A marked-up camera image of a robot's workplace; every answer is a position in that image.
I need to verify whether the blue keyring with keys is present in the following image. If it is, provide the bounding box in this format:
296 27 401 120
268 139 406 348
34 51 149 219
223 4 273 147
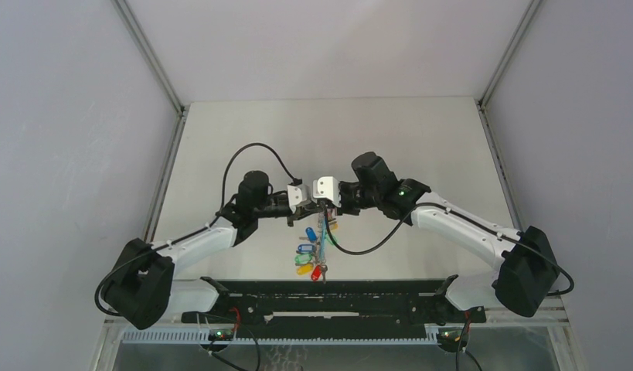
294 210 338 284

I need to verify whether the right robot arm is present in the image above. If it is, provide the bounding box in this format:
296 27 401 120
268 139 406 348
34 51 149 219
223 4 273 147
334 151 574 322

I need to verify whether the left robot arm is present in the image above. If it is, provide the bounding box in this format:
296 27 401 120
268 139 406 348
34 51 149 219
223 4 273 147
94 171 319 330

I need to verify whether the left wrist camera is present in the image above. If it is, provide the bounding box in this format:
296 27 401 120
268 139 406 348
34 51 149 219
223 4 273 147
287 182 311 213

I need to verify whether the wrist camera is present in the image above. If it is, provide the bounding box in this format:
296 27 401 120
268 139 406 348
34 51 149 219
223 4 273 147
287 182 311 213
311 176 341 207

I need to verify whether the left camera cable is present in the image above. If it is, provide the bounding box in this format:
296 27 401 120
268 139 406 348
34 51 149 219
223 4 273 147
221 142 303 211

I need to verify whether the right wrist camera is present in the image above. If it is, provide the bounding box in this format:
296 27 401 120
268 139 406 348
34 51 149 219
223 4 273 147
311 176 341 207

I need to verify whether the black mounting base rail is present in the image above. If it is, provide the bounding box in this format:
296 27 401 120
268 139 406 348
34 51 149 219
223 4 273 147
129 278 543 342

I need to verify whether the white slotted cable duct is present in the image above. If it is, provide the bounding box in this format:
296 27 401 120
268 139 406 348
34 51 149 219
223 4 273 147
121 327 440 345

